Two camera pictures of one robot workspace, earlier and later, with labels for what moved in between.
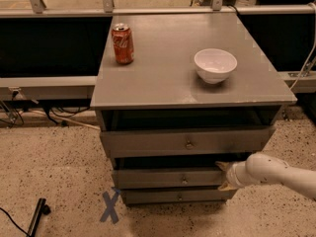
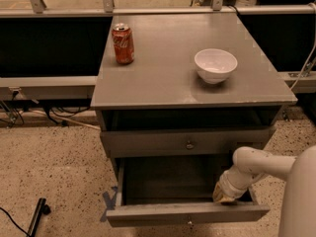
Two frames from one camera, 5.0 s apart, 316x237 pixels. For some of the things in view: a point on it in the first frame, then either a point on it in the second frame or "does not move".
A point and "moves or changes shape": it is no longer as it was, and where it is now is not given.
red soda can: (122, 41) does not move
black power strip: (41, 208) does not move
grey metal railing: (82, 87) does not move
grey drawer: (195, 178) moves or changes shape
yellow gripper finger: (226, 187) -> (217, 193)
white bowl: (214, 65) does not move
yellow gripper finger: (223, 165) -> (223, 198)
